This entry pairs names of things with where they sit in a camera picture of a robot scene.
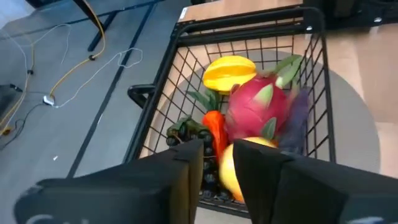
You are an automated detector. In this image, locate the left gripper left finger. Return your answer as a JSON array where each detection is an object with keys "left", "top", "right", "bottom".
[{"left": 14, "top": 138, "right": 205, "bottom": 224}]

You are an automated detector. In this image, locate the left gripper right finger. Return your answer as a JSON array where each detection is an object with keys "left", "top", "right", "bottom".
[{"left": 233, "top": 138, "right": 398, "bottom": 224}]

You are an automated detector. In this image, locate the purple eggplant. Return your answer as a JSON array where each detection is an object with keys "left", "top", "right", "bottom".
[{"left": 278, "top": 88, "right": 311, "bottom": 155}]

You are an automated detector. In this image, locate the yellow toy pear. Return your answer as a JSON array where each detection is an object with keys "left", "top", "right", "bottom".
[{"left": 218, "top": 136, "right": 278, "bottom": 205}]

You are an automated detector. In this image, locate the dark toy grape bunch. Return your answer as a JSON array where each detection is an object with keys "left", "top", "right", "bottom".
[{"left": 165, "top": 114, "right": 233, "bottom": 202}]

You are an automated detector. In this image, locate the pink toy dragon fruit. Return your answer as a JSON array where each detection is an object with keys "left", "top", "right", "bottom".
[{"left": 224, "top": 54, "right": 304, "bottom": 142}]

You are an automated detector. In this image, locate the orange toy carrot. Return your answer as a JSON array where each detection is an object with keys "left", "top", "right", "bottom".
[{"left": 185, "top": 88, "right": 231, "bottom": 162}]

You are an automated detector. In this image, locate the yellow toy starfruit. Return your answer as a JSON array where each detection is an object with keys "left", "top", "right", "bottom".
[{"left": 202, "top": 55, "right": 258, "bottom": 96}]

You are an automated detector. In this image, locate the round grey placemat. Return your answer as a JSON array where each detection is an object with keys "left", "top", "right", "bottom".
[{"left": 139, "top": 49, "right": 382, "bottom": 224}]

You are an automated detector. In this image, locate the black wire basket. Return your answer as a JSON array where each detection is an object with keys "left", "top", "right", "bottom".
[{"left": 136, "top": 24, "right": 338, "bottom": 218}]

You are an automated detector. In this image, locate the thin white floor cable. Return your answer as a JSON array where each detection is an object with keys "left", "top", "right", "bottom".
[{"left": 0, "top": 23, "right": 144, "bottom": 110}]

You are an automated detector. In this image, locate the black desk leg frame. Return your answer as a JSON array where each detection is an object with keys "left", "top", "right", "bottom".
[{"left": 24, "top": 0, "right": 121, "bottom": 53}]

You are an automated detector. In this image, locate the yellow extension cord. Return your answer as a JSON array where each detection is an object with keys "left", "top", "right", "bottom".
[{"left": 48, "top": 0, "right": 107, "bottom": 99}]

